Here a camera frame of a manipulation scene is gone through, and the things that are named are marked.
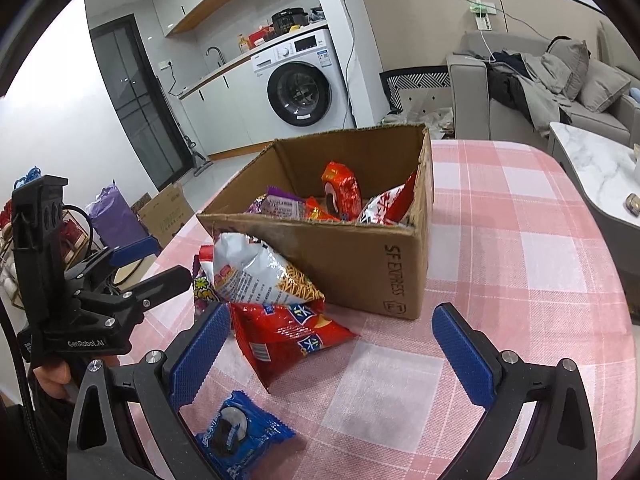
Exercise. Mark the pink checked tablecloth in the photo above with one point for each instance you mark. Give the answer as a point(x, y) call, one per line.
point(500, 260)

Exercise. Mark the pile of clothes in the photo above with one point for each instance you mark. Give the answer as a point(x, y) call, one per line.
point(530, 90)

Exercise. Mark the white kitchen counter cabinets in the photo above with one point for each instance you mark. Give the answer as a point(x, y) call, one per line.
point(230, 110)

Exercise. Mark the marble coffee table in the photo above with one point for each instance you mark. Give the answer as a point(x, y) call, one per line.
point(595, 170)

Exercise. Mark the yellow soap bottle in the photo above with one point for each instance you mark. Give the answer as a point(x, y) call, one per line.
point(243, 44)

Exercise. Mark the dark glass balcony door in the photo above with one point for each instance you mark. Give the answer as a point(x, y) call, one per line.
point(135, 105)

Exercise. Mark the red barcode snack packet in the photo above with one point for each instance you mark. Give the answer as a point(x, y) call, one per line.
point(342, 190)

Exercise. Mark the blue cookie packet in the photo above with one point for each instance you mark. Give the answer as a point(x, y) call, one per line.
point(240, 430)

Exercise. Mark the grey sofa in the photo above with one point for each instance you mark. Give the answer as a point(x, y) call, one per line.
point(470, 100)

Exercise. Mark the white crumpled plastic bag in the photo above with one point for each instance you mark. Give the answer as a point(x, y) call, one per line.
point(425, 120)

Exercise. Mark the brown cardboard box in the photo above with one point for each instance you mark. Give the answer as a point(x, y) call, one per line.
point(350, 265)

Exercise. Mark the purple white snack packet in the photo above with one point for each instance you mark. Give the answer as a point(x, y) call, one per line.
point(280, 205)

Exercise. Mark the light blue bolster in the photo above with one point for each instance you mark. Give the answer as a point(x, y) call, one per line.
point(634, 94)

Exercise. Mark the person's left forearm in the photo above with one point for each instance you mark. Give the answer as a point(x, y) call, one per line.
point(47, 440)

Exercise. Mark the floor mop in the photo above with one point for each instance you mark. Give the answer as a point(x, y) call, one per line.
point(197, 160)

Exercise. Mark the red storage box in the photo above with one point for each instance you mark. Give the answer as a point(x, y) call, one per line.
point(260, 36)

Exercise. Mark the kitchen faucet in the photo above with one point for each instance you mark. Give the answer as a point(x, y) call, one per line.
point(217, 55)

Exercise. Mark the grey sofa pillow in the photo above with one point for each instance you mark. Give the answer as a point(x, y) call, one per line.
point(602, 85)
point(570, 67)

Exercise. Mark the red grey chip bag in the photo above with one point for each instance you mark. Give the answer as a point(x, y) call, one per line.
point(387, 205)

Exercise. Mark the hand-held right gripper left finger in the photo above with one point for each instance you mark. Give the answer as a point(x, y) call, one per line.
point(200, 355)

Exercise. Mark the silver noodle snack bag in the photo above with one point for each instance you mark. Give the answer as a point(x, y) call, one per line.
point(260, 270)

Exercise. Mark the person's left hand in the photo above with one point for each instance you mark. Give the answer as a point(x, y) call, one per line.
point(52, 380)

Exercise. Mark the white washing machine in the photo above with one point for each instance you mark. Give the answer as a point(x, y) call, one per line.
point(300, 85)

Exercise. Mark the purple plastic bag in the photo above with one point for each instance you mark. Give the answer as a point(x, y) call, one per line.
point(112, 215)

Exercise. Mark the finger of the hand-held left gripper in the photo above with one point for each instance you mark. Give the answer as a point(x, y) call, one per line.
point(160, 285)
point(135, 251)

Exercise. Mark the wooden shoe rack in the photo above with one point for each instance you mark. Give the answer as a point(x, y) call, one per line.
point(75, 240)

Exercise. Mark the black white patterned basket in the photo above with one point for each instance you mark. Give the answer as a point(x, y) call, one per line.
point(415, 85)

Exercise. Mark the black pressure cooker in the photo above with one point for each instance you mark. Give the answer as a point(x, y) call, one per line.
point(289, 20)

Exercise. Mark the red silver chip bag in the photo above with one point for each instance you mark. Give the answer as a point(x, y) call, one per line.
point(285, 340)

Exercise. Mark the small red snack packet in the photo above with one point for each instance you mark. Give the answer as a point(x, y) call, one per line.
point(320, 212)

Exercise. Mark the printed floor cardboard box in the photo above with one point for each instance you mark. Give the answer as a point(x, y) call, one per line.
point(165, 215)

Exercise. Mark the purple candy bag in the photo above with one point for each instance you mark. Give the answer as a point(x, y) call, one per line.
point(205, 290)

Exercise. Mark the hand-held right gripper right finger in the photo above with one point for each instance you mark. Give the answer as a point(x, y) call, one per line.
point(465, 360)

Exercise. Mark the white power strip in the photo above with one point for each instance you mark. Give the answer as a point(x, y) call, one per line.
point(482, 15)

